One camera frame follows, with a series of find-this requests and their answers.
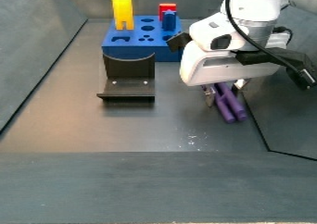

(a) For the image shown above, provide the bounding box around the yellow slotted block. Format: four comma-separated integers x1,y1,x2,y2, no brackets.
111,0,134,31

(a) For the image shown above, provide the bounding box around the black cable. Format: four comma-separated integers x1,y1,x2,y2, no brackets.
225,0,317,91

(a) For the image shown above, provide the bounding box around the red block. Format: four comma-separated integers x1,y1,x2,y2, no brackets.
158,3,177,20

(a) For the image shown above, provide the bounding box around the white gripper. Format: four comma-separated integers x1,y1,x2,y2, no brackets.
179,11,280,106

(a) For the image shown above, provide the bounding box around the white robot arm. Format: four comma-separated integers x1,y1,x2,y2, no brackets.
179,0,317,90

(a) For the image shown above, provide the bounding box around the blue star peg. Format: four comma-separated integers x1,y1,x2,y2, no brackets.
162,10,175,31

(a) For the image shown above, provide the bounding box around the purple three prong object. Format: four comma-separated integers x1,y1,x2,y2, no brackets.
206,82,247,123

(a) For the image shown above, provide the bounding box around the blue shape sorter block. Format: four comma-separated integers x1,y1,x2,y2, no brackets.
102,16,182,62

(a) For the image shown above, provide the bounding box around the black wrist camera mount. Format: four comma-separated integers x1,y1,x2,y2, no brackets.
166,32,191,52

